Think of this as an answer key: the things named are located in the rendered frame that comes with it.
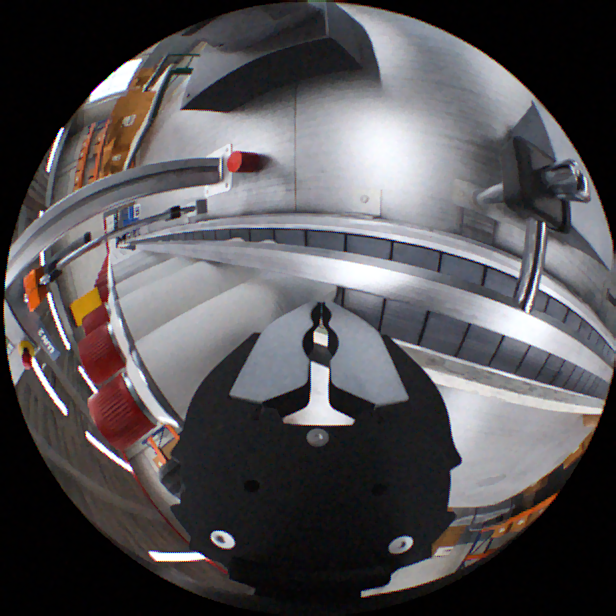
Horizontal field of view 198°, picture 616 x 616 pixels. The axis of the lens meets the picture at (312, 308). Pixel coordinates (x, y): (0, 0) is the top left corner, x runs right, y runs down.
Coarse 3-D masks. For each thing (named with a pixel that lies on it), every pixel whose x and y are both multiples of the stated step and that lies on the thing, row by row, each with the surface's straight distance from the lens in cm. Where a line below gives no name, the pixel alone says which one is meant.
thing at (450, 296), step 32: (192, 256) 18; (224, 256) 14; (256, 256) 11; (288, 256) 9; (320, 256) 9; (352, 256) 9; (352, 288) 8; (384, 288) 8; (416, 288) 8; (448, 288) 8; (480, 288) 9; (480, 320) 8; (512, 320) 9; (544, 320) 10; (576, 352) 13
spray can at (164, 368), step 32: (256, 288) 13; (288, 288) 13; (320, 288) 16; (192, 320) 11; (224, 320) 11; (256, 320) 11; (128, 352) 11; (160, 352) 10; (192, 352) 10; (224, 352) 10; (128, 384) 11; (160, 384) 9; (192, 384) 10; (96, 416) 12; (128, 416) 11; (160, 416) 10
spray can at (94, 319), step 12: (228, 240) 24; (240, 240) 24; (168, 264) 20; (180, 264) 20; (132, 276) 20; (144, 276) 19; (156, 276) 19; (120, 288) 19; (132, 288) 19; (108, 300) 20; (96, 312) 20; (108, 312) 19; (84, 324) 20; (96, 324) 19
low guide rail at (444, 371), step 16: (320, 320) 18; (320, 336) 17; (416, 352) 17; (432, 368) 16; (448, 368) 16; (464, 368) 17; (480, 368) 18; (448, 384) 17; (464, 384) 17; (480, 384) 17; (496, 384) 18; (512, 384) 20; (528, 384) 22; (512, 400) 20; (528, 400) 21; (544, 400) 23; (560, 400) 26; (576, 400) 31; (592, 400) 41
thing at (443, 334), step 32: (384, 256) 16; (416, 256) 16; (448, 256) 16; (512, 288) 17; (384, 320) 18; (416, 320) 17; (448, 320) 17; (576, 320) 24; (448, 352) 19; (480, 352) 19; (512, 352) 20; (544, 352) 23; (608, 352) 39; (576, 384) 33; (608, 384) 52
